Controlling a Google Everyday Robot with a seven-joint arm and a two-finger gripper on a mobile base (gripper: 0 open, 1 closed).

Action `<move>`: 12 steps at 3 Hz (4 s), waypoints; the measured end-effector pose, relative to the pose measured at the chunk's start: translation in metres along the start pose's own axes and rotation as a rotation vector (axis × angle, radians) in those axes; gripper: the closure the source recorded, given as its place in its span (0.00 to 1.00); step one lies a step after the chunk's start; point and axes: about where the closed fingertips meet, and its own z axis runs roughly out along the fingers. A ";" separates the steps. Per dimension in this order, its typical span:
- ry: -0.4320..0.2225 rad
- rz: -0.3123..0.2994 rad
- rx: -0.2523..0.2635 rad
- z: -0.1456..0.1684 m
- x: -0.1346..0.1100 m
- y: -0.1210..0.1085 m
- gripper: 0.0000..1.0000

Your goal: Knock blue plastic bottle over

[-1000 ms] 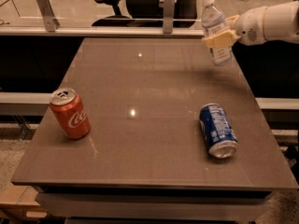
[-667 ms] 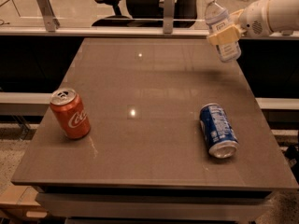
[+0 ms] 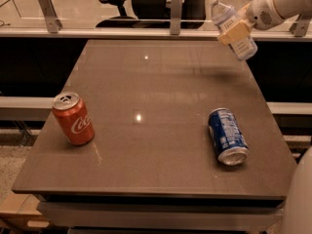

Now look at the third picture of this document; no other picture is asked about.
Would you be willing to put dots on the glass partition panel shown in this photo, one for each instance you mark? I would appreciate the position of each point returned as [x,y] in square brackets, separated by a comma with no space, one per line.
[76,14]

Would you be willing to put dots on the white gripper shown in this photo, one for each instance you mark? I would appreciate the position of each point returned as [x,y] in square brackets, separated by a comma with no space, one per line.
[260,11]

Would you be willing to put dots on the metal glass bracket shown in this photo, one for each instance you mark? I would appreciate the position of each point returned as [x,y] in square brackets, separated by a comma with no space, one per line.
[176,7]
[52,21]
[300,26]

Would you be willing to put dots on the middle metal glass bracket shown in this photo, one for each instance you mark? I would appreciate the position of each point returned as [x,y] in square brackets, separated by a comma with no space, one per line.
[176,7]

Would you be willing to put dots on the right metal glass bracket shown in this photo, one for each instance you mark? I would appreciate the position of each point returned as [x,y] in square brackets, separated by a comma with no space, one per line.
[300,26]

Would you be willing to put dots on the red Coca-Cola can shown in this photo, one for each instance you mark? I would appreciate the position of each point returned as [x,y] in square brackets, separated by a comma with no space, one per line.
[72,115]

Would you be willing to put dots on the blue Pepsi can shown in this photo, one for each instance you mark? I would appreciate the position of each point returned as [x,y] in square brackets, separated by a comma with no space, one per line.
[229,144]

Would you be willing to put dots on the clear plastic water bottle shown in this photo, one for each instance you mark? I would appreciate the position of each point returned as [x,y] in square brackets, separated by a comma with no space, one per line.
[242,49]

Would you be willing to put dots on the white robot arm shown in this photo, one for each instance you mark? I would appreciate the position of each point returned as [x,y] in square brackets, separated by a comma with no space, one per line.
[290,8]

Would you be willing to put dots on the left metal glass bracket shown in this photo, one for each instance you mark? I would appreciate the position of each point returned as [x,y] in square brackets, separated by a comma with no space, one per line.
[52,21]

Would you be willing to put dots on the black office chair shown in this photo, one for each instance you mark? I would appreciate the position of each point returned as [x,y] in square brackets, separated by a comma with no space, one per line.
[155,14]

